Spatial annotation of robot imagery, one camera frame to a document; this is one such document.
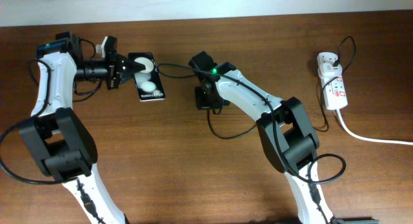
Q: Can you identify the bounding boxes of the black smartphone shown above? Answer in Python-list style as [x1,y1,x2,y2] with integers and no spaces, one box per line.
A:
[128,52,166,102]

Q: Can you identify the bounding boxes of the black charger cable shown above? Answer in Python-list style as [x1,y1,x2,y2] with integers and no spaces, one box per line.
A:
[206,36,357,140]

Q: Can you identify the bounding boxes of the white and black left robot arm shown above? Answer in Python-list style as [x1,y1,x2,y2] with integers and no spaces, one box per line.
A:
[19,32,145,223]

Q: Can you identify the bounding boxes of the white charger plug adapter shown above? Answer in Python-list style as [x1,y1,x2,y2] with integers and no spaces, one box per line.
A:
[318,63,343,78]

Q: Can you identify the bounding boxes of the white power strip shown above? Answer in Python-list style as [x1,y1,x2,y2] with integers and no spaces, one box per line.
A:
[317,52,348,110]

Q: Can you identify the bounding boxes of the white power strip cord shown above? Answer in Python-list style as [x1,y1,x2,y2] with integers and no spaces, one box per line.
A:
[334,108,413,146]

